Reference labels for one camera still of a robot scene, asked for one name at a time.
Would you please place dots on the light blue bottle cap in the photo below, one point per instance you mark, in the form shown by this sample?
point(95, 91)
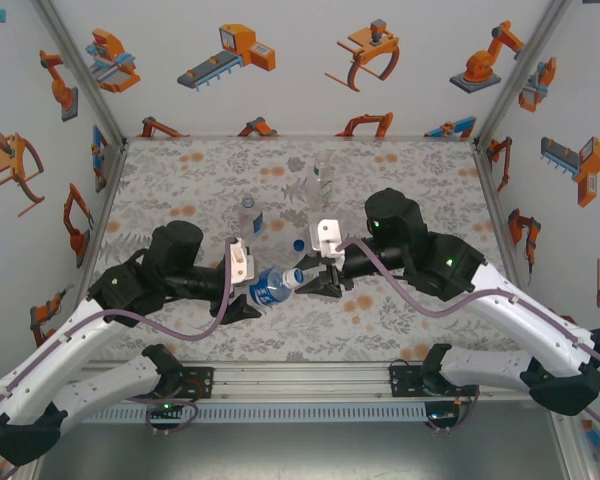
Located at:
point(294, 277)

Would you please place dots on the clear bottle bright blue label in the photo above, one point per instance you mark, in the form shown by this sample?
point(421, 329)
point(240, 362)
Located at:
point(267, 292)

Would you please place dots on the clear bottle dark blue label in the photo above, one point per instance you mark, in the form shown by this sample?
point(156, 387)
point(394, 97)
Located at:
point(250, 215)

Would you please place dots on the clear bottle green neck label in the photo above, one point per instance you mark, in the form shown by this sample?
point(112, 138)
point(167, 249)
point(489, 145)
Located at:
point(321, 185)

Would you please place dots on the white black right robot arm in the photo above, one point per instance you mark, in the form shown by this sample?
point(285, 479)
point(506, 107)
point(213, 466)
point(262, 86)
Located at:
point(480, 367)

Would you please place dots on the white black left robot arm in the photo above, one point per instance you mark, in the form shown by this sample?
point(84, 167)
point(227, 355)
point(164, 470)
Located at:
point(105, 387)

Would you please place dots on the floral patterned tablecloth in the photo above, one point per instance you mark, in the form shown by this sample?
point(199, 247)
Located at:
point(205, 175)

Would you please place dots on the small circuit board green light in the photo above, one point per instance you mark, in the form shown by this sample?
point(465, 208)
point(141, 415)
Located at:
point(442, 416)
point(166, 407)

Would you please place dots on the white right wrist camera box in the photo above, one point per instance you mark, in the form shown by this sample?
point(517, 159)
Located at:
point(327, 235)

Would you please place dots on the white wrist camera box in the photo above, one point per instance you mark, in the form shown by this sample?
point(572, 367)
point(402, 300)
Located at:
point(240, 270)
point(327, 235)

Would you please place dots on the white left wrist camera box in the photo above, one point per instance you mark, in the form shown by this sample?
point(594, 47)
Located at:
point(240, 270)

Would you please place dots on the aluminium table edge rail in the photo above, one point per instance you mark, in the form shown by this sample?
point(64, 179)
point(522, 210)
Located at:
point(109, 195)
point(493, 200)
point(300, 137)

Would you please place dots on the wide aluminium extrusion rail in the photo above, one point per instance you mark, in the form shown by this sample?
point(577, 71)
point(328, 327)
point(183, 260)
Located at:
point(305, 382)

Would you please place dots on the aluminium frame post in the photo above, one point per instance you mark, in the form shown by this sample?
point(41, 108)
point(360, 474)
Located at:
point(524, 70)
point(572, 445)
point(80, 70)

